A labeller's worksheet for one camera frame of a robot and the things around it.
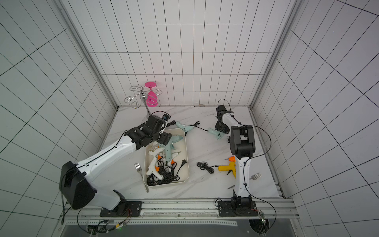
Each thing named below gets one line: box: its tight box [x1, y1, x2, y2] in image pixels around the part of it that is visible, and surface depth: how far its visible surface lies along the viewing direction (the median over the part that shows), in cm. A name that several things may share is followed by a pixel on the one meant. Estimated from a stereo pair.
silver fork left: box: [134, 161, 150, 193], surface depth 88 cm
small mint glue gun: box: [175, 121, 195, 133], surface depth 106 cm
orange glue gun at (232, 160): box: [224, 156, 236, 165], surface depth 90 cm
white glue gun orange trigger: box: [146, 154, 164, 180], surface depth 82 cm
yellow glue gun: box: [218, 157, 237, 179], surface depth 87 cm
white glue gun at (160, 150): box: [148, 147, 166, 161], surface depth 89 cm
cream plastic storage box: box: [143, 127, 190, 188], surface depth 86 cm
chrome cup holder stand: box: [123, 85, 163, 123], surface depth 91 cm
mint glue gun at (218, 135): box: [207, 127, 226, 141], surface depth 102 cm
